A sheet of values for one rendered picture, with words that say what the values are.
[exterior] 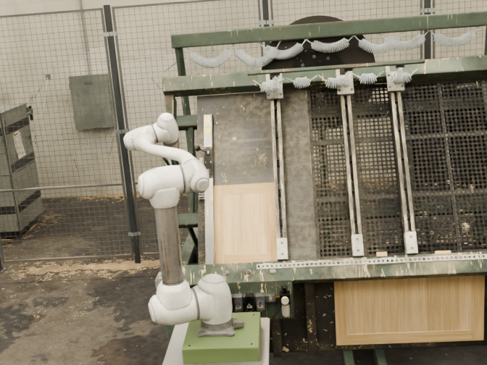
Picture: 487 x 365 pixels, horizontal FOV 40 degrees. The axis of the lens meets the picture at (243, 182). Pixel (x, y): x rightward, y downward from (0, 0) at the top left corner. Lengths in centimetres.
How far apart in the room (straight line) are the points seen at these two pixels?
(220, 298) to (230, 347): 23
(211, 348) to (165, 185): 79
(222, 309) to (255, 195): 102
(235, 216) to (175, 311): 103
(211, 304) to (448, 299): 168
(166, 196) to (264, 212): 113
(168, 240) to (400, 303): 174
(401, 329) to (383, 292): 28
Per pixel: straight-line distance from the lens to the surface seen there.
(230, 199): 403
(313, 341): 427
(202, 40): 468
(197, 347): 320
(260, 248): 394
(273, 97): 414
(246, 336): 325
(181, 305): 315
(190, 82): 425
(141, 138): 345
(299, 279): 387
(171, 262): 309
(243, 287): 389
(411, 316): 430
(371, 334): 432
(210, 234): 397
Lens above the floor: 234
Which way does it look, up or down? 15 degrees down
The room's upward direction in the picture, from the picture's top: 4 degrees counter-clockwise
